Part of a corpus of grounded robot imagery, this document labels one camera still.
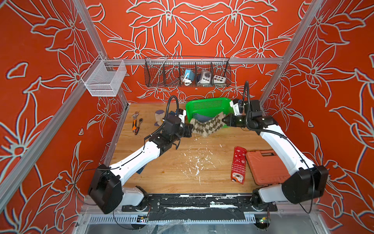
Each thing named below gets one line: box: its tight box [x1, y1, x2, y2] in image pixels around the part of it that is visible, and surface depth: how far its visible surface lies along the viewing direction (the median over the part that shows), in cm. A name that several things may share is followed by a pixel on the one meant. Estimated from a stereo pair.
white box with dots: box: [213, 75, 226, 84], surface depth 96 cm
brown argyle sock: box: [189, 111, 227, 137], surface depth 85 cm
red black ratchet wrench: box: [134, 117, 144, 136], surface depth 106 cm
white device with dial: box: [197, 70, 212, 84], surface depth 93 cm
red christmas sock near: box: [230, 146, 247, 185], surface depth 87 cm
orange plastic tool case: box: [245, 149, 291, 186], surface depth 83 cm
